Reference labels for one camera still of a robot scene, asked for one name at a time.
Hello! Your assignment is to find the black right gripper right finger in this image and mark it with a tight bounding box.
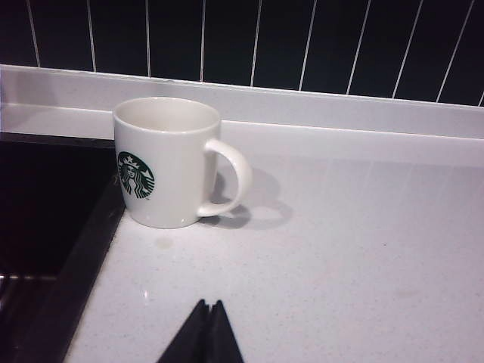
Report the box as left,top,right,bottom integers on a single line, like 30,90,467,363
206,299,245,363

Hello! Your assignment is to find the white Starbucks logo mug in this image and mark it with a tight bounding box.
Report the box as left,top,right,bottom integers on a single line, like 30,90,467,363
113,96,253,231

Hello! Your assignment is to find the black sink basin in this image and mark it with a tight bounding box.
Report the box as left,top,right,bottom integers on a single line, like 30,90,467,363
0,132,128,363

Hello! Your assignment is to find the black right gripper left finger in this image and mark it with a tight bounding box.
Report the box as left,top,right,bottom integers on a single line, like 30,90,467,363
157,298,212,363

